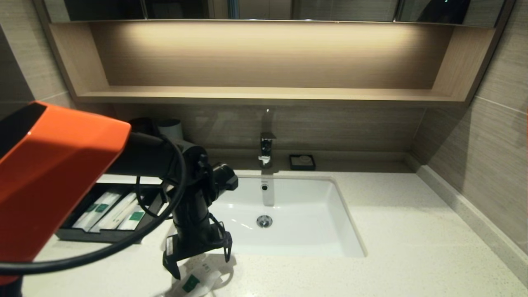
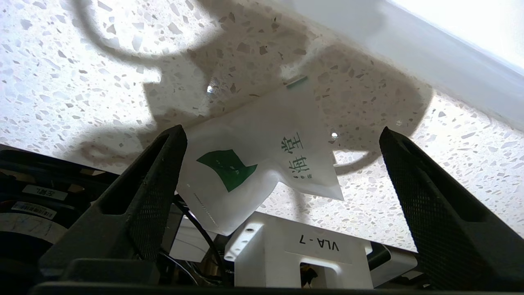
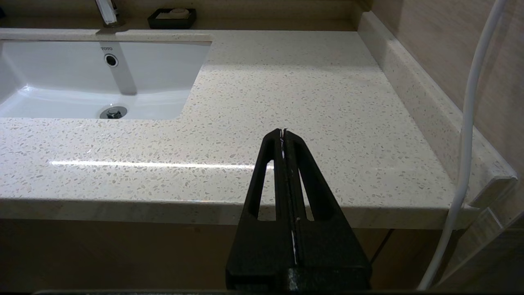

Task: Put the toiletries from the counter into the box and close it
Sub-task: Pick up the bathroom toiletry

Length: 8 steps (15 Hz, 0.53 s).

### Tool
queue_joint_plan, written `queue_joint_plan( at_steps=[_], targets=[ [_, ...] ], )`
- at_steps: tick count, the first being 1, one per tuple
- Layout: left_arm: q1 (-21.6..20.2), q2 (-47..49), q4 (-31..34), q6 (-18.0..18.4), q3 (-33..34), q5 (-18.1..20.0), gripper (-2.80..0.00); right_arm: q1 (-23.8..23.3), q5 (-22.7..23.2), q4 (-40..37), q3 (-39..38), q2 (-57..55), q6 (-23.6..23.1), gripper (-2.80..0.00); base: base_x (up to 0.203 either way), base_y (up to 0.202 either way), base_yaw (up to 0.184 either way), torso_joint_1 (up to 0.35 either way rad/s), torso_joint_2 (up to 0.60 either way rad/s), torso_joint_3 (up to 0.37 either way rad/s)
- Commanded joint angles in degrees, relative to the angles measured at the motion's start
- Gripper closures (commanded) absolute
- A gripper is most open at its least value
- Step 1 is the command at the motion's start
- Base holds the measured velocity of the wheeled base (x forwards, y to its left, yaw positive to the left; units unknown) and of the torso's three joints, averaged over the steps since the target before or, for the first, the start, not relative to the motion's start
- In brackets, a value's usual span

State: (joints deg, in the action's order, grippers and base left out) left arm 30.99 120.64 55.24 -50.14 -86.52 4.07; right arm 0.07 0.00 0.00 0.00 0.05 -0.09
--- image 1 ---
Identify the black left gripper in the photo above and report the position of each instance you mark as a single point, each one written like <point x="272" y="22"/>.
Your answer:
<point x="194" y="243"/>

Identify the small square frosted packet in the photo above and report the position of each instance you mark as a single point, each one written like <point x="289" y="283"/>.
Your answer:
<point x="192" y="284"/>

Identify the slim long toothbrush packet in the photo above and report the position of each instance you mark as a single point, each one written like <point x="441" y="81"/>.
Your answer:
<point x="103" y="207"/>

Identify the black pull-out drawer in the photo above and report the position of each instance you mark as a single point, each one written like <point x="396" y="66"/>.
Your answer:
<point x="82" y="236"/>

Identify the wide long frosted packet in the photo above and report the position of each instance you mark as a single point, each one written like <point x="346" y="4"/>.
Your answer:
<point x="91" y="208"/>

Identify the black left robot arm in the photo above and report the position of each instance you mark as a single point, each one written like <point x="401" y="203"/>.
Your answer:
<point x="62" y="165"/>

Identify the chrome sink drain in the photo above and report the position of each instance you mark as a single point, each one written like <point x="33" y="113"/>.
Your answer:
<point x="264" y="221"/>

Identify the flat white green-label sachet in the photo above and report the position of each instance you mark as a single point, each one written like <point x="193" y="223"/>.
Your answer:
<point x="136" y="216"/>

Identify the long white stick packet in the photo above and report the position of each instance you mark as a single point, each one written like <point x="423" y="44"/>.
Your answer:
<point x="131" y="208"/>
<point x="117" y="210"/>

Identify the white sink basin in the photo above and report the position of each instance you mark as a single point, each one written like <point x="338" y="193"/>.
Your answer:
<point x="297" y="214"/>

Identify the chrome faucet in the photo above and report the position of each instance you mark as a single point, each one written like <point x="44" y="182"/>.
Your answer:
<point x="267" y="147"/>

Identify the black soap dish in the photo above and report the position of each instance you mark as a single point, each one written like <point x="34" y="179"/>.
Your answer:
<point x="293" y="166"/>

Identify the grey cup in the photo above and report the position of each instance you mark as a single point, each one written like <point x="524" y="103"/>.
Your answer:
<point x="171" y="128"/>

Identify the round white soap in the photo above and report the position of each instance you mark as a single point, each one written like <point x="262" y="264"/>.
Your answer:
<point x="304" y="159"/>

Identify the black cup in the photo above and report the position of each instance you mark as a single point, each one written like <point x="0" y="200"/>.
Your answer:
<point x="142" y="123"/>

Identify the mirror cabinet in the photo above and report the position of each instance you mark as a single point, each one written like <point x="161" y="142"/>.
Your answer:
<point x="330" y="9"/>

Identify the wooden wall niche shelf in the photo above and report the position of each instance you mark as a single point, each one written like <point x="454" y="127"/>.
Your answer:
<point x="264" y="55"/>

